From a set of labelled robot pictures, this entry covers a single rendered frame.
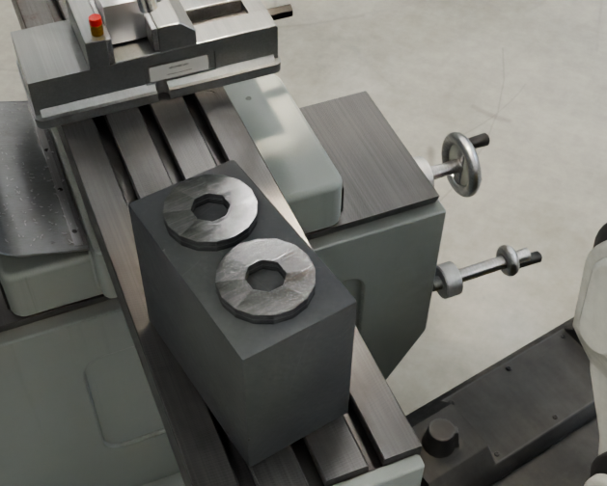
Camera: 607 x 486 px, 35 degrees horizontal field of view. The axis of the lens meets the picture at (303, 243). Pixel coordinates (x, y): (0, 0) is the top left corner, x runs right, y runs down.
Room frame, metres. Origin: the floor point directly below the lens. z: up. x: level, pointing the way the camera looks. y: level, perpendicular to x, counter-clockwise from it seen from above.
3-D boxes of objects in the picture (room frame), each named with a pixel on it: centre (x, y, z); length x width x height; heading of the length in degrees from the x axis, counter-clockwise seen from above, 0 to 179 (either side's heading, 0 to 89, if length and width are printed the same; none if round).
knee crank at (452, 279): (1.09, -0.32, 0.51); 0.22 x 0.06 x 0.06; 113
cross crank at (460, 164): (1.20, -0.24, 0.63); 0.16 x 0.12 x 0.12; 113
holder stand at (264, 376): (0.59, 0.06, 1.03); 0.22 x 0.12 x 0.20; 34
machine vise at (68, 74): (1.09, 0.22, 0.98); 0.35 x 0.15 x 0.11; 113
